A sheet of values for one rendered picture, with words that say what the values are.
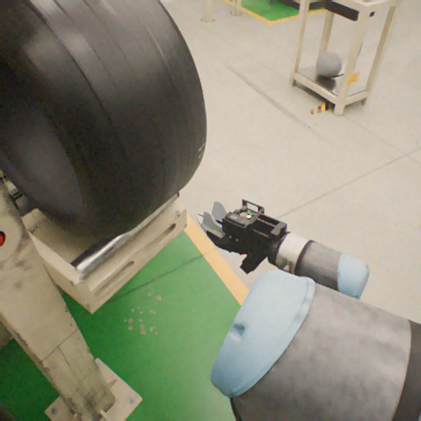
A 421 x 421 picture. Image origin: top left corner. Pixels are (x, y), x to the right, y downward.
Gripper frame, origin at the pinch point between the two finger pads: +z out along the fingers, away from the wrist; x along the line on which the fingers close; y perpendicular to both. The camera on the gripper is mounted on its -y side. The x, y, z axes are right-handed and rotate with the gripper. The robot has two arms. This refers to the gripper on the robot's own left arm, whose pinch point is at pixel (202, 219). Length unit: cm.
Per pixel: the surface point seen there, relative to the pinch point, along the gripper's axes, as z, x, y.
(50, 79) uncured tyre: 9.6, 16.9, 36.5
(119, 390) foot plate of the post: 39, 23, -95
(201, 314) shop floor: 35, -24, -97
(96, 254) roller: 18.5, 17.3, -6.3
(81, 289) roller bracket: 14.1, 25.3, -7.1
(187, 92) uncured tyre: 2.1, -3.2, 27.6
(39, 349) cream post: 28, 37, -30
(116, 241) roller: 18.2, 11.7, -6.7
